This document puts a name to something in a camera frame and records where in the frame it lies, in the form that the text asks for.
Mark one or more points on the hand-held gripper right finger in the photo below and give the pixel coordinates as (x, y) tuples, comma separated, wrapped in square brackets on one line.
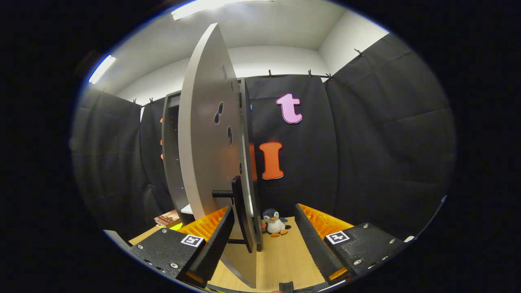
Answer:
[(315, 244)]

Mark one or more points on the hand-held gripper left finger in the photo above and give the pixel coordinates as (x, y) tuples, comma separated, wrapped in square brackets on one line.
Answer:
[(211, 248)]

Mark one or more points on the dark grey shoe cabinet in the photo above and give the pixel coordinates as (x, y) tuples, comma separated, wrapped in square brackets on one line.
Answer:
[(171, 162)]

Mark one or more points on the penguin plush toy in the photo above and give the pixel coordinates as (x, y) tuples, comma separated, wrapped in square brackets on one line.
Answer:
[(276, 224)]

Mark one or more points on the brown book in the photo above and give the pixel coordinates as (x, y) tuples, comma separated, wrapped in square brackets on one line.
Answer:
[(167, 219)]

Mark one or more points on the white flat object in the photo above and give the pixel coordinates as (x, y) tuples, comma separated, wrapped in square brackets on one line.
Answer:
[(409, 239)]

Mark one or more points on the black backdrop cloth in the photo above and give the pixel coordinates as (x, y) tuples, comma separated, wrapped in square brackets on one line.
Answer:
[(366, 142)]

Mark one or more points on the narrow ceiling light strip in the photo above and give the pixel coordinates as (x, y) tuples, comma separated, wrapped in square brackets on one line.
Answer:
[(101, 69)]

